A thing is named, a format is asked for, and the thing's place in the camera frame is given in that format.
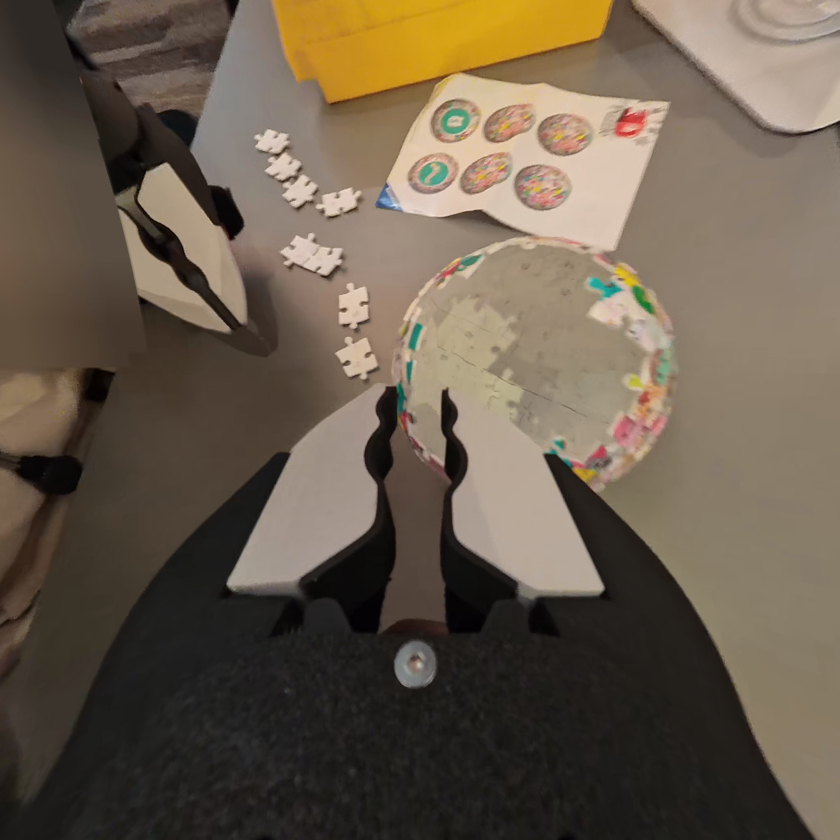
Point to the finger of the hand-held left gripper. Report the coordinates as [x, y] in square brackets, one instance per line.
[154, 275]
[197, 223]

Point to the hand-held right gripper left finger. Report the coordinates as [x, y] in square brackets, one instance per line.
[315, 512]

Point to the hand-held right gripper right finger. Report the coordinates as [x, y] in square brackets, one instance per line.
[518, 518]

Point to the printed puzzle instruction leaflet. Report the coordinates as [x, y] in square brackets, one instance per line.
[590, 203]

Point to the white puzzle pieces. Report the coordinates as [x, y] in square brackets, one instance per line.
[354, 307]

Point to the yellow plastic bin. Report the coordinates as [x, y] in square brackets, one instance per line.
[426, 59]

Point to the colourful puzzle ball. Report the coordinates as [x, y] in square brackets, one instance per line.
[525, 328]

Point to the black chair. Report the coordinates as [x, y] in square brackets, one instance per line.
[177, 128]

